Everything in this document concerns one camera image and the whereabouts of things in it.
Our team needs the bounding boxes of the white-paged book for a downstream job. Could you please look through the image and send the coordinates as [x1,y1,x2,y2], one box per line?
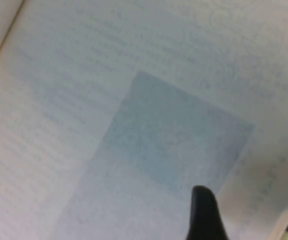
[0,0,288,240]

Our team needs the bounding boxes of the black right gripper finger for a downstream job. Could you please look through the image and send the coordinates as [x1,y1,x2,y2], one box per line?
[186,185,231,240]

